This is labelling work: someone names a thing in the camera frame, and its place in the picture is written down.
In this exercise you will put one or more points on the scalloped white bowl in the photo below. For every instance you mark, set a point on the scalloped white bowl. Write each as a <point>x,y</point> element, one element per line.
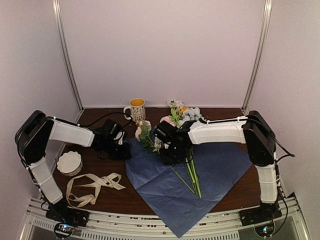
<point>70,163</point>

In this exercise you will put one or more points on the right vertical aluminium rail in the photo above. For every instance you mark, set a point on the right vertical aluminium rail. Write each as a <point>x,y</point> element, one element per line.
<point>264,31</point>

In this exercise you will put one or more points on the blue tissue paper sheet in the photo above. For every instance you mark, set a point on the blue tissue paper sheet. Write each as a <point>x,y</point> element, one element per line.
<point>167,189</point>

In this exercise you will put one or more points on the cream printed ribbon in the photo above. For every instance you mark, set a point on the cream printed ribbon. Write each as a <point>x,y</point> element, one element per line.
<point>111,181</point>

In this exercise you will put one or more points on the white hydrangea fake flower bunch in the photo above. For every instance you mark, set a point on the white hydrangea fake flower bunch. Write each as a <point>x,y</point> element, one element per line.
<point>158,145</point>

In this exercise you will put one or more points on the orange fake flower stem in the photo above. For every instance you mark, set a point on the orange fake flower stem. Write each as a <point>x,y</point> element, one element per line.
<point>183,109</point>

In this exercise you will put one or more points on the floral mug yellow inside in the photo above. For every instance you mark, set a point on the floral mug yellow inside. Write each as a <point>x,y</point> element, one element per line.
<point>136,110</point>

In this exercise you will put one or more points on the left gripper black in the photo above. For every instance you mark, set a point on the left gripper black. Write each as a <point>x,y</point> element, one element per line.
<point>125,154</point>

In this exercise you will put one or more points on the pink fake flower stem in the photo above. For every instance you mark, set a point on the pink fake flower stem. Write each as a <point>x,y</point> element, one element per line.
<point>168,119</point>

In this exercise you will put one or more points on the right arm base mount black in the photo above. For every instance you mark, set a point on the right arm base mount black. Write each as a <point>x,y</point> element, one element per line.
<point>263,213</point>

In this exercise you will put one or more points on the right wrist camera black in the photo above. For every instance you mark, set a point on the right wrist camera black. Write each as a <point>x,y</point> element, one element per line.
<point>164,131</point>

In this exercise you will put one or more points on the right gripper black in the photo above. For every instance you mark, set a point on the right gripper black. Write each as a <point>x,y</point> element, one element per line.
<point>168,160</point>

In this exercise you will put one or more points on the vertical aluminium rail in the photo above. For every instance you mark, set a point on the vertical aluminium rail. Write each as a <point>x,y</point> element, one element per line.
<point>65,53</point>
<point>264,31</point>

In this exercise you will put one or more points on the white small fake flower stem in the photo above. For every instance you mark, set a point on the white small fake flower stem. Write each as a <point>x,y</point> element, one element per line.
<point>176,107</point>

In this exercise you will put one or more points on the front aluminium frame rail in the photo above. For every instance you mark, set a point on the front aluminium frame rail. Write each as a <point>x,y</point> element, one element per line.
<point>225,225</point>

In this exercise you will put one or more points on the left vertical aluminium rail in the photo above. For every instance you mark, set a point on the left vertical aluminium rail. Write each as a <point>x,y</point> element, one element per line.
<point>65,53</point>

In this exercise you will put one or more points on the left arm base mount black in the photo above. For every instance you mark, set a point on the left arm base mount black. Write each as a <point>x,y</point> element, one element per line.
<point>67,218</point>

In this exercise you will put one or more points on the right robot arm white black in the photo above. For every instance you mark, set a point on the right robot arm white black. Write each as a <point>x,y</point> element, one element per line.
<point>251,130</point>

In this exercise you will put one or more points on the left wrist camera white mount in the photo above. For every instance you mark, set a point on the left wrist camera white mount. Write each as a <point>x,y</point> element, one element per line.
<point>119,137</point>

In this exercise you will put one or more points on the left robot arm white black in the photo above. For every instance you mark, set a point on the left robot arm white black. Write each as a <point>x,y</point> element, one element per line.
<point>36,135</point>

